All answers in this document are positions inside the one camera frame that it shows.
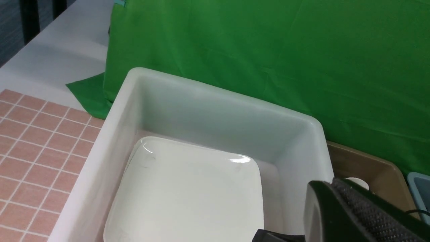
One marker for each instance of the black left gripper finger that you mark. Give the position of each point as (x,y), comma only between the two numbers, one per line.
(342,211)

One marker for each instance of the large white rice plate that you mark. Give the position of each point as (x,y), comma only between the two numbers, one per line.
(172,191)

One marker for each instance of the white spoon top horizontal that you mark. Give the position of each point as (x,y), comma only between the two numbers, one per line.
(356,183)

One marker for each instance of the olive brown spoon bin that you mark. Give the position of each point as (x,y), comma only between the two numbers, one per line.
(383,177)

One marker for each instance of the large translucent white bin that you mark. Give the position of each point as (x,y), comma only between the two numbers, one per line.
(289,147)

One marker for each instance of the blue chopstick bin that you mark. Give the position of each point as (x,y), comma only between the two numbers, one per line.
(420,190)

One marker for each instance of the green backdrop cloth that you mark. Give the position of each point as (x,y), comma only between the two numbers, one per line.
(360,67)

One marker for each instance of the pink checkered tablecloth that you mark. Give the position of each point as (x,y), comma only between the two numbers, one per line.
(43,148)

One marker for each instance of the dark chair legs background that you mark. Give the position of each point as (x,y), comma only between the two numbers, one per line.
(29,16)

